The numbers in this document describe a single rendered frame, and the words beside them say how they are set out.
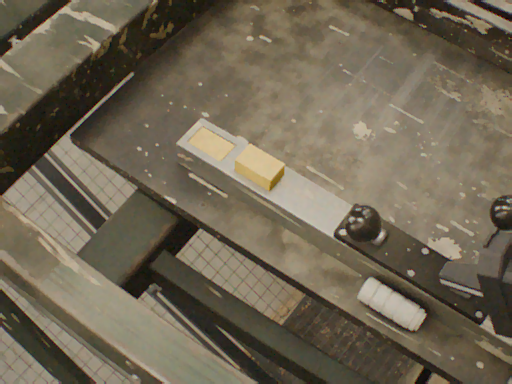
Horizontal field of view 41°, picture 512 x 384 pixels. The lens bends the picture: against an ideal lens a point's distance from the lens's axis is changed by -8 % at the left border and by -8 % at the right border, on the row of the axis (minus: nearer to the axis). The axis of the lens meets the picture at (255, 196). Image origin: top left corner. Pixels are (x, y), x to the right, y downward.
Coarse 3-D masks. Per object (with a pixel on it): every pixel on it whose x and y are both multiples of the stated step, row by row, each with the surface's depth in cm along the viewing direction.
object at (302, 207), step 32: (192, 128) 88; (192, 160) 87; (224, 160) 86; (256, 192) 83; (288, 192) 83; (320, 192) 84; (288, 224) 84; (320, 224) 81; (352, 256) 80; (416, 288) 77; (448, 320) 77
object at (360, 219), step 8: (360, 208) 69; (368, 208) 68; (352, 216) 68; (360, 216) 68; (368, 216) 68; (376, 216) 68; (344, 224) 69; (352, 224) 68; (360, 224) 68; (368, 224) 68; (376, 224) 68; (352, 232) 68; (360, 232) 68; (368, 232) 68; (376, 232) 68; (384, 232) 78; (352, 240) 69; (360, 240) 68; (368, 240) 68; (376, 240) 78
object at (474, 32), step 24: (384, 0) 107; (408, 0) 104; (432, 0) 101; (456, 0) 99; (480, 0) 100; (432, 24) 104; (456, 24) 101; (480, 24) 98; (504, 24) 97; (480, 48) 102; (504, 48) 99
